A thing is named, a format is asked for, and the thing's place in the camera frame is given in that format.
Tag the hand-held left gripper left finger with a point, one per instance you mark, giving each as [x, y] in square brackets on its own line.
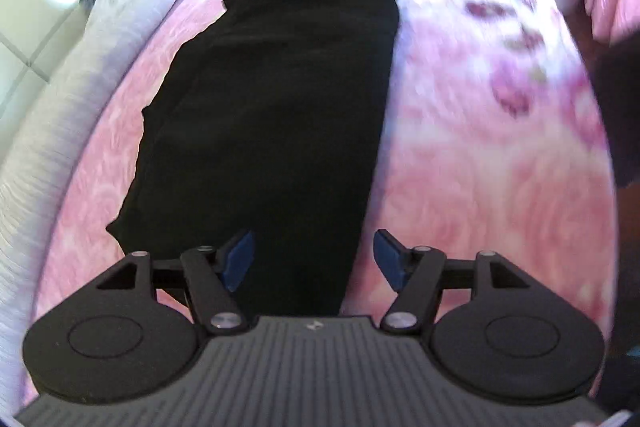
[239, 259]

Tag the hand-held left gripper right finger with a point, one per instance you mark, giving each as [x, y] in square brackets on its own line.
[392, 259]

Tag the black zip jacket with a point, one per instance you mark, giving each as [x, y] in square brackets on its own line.
[275, 107]

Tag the pink patterned blanket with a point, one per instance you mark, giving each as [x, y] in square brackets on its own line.
[475, 182]

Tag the grey striped bed sheet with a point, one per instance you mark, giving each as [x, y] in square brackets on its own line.
[60, 132]

